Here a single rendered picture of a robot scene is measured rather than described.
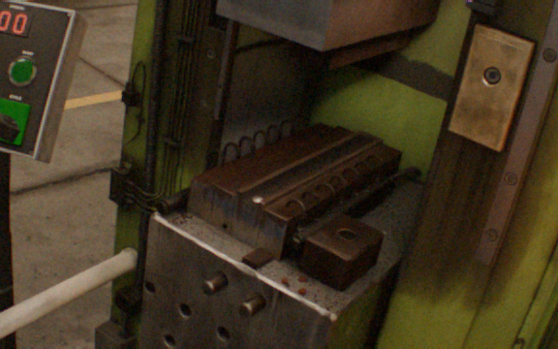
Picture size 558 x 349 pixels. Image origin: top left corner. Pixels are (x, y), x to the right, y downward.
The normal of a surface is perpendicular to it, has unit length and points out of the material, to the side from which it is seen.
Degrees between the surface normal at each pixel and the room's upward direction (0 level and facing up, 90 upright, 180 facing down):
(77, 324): 0
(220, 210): 90
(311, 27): 90
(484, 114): 90
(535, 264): 90
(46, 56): 60
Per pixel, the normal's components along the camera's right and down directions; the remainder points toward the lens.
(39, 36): -0.06, -0.08
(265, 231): -0.56, 0.28
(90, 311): 0.18, -0.88
